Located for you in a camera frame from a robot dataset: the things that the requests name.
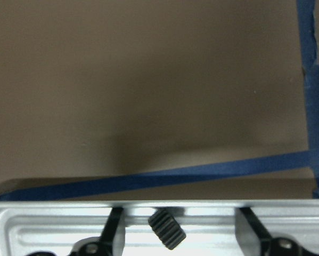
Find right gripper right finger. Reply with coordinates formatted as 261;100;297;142
239;207;272;256

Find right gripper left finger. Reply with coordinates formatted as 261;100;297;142
98;207;124;256

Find black gear sideways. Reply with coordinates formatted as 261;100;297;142
148;209;186;250

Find silver ribbed metal tray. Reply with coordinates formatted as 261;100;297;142
0;199;319;255

